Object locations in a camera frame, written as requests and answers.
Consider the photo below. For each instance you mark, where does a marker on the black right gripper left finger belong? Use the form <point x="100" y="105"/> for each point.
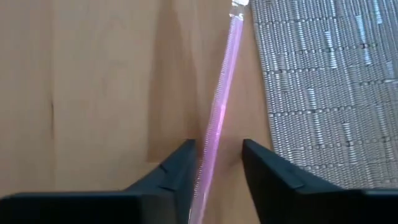
<point x="93" y="208"/>

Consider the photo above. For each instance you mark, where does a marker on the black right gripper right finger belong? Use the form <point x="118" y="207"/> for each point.
<point x="311" y="205"/>

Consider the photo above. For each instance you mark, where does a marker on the pink drinking straw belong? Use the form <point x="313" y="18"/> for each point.
<point x="221" y="102"/>

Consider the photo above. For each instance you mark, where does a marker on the grey woven placemat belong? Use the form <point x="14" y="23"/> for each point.
<point x="326" y="93"/>

